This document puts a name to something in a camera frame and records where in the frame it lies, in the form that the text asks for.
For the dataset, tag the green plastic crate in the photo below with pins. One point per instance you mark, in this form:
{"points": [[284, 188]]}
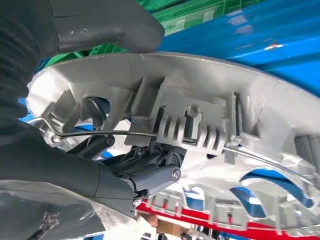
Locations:
{"points": [[189, 16]]}

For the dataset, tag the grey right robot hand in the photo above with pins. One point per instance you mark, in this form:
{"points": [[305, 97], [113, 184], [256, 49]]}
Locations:
{"points": [[62, 169]]}

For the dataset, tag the blue metal shelf rack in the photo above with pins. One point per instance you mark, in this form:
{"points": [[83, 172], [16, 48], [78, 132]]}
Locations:
{"points": [[275, 33]]}

